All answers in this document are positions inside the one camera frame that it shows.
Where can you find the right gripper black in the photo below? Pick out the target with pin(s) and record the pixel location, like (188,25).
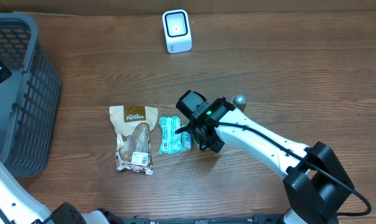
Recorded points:
(216,144)

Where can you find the small teal white box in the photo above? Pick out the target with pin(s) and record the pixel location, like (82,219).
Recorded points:
(186,141)

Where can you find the teal white pouch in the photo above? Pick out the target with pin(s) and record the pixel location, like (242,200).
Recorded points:
(171,142)

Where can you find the yellow dish soap bottle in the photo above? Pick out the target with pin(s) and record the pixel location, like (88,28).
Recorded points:
(239,101)

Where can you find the brown snack packet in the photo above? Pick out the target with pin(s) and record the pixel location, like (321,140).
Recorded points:
(133,125)

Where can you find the green lid jar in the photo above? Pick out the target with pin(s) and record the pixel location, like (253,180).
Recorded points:
(197,142)

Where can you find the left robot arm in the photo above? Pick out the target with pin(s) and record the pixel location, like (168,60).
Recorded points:
(18,206)

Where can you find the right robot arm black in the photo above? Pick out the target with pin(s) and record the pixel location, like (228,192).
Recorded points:
(314,179)

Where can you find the white barcode scanner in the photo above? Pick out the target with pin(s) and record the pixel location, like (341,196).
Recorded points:
(176,26)

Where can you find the grey plastic shopping basket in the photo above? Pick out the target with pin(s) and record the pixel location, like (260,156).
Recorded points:
(36,87)

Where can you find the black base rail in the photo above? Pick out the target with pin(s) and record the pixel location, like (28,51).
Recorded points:
(255,219)

